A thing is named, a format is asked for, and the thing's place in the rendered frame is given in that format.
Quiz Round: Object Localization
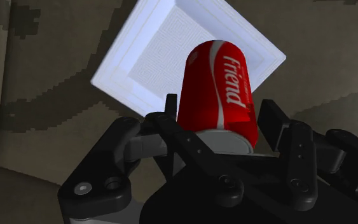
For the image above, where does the red soda can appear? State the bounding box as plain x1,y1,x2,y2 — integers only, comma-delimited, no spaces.
176,39,259,155

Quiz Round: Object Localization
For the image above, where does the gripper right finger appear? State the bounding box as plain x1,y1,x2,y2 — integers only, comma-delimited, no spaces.
257,99,358,213

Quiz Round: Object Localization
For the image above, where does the camouflage patterned sofa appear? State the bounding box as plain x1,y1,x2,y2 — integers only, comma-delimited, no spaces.
0,0,358,224

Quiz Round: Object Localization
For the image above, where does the white square plate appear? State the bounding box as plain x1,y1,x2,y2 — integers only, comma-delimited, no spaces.
90,0,287,118

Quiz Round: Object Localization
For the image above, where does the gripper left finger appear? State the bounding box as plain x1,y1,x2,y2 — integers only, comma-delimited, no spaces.
57,94,245,224

